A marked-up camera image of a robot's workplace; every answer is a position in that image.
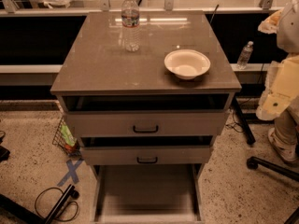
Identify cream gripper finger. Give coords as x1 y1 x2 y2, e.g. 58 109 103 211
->
258 10 282 34
256 55 299 120

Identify clear plastic water bottle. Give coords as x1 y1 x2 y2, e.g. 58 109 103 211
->
121 0 140 52

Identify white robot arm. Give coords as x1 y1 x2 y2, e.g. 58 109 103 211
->
256 0 299 120

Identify small background water bottle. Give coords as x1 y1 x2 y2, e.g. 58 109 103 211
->
236 41 253 70

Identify grey three-drawer cabinet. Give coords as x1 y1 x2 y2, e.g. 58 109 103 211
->
50 10 243 224

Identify grey top drawer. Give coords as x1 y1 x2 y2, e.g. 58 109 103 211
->
64 111 228 137

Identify grey open bottom drawer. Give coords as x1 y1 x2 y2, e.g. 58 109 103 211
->
90 164 205 224

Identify grey middle drawer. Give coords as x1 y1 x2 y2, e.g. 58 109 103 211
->
80 146 211 165

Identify person's beige trouser leg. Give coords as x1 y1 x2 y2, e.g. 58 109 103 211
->
274 105 299 147

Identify black table leg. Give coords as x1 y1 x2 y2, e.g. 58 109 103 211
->
232 97 255 145

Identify white sneaker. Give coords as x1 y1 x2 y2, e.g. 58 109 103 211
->
268 128 297 164

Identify white paper bowl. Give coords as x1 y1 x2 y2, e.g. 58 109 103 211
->
164 49 210 80

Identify black office chair base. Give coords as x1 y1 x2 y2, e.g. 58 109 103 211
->
247 156 299 224

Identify black stand leg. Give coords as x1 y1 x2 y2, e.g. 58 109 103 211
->
44 185 75 224

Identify wire mesh basket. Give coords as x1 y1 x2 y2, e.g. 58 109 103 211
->
52 119 80 157

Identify black floor cable loop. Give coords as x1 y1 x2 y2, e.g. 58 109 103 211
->
34 186 80 223

